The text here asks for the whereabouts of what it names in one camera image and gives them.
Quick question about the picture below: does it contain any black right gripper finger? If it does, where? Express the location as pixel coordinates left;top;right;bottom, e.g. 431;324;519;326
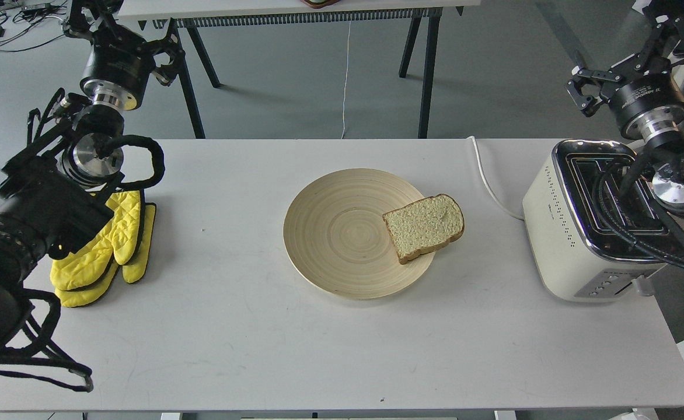
571;54;649;85
565;80;603;117

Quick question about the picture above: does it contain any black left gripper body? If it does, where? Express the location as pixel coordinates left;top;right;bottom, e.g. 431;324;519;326
80;27;155;111

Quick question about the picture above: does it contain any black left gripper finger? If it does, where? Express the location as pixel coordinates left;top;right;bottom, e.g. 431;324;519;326
152;63;179;87
144;27;185;66

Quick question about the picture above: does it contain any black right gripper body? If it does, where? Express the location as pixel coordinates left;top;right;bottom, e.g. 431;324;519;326
608;55;684;140

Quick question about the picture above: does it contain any slice of bread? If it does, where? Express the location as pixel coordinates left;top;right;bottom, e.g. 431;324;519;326
382;194;465;265

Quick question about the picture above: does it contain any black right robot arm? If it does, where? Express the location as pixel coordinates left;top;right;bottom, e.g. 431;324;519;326
568;51;684;269

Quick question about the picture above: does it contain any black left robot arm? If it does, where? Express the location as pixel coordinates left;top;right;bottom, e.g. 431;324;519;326
0;22;184;393

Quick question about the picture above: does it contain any cream two-slot toaster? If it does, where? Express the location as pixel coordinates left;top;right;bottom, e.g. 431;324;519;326
522;140;665;303

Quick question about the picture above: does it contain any background table with black legs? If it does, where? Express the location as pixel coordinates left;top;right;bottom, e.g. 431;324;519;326
117;1;481;139

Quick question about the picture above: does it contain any brown object on background table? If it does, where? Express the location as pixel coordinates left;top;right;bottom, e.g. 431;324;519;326
301;0;338;9

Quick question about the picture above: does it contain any top yellow oven mitt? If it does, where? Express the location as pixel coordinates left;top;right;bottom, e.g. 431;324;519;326
50;190;145;292

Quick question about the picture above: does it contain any yellow oven mitt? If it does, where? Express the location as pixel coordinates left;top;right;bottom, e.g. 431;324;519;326
54;202;158;308
50;190;145;292

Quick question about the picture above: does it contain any bottom yellow oven mitt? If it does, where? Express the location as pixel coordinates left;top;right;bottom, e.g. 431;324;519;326
54;202;158;308

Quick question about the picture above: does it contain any round bamboo plate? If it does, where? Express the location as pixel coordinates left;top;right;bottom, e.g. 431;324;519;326
283;169;434;300

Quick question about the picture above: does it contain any cables and power strip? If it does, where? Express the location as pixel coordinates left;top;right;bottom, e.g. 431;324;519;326
0;0;69;62

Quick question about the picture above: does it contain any white toaster power cord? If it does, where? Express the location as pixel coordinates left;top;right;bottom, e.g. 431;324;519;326
466;136;525;221

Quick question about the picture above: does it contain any thin white hanging cable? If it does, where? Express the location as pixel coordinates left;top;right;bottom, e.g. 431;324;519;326
341;21;352;139

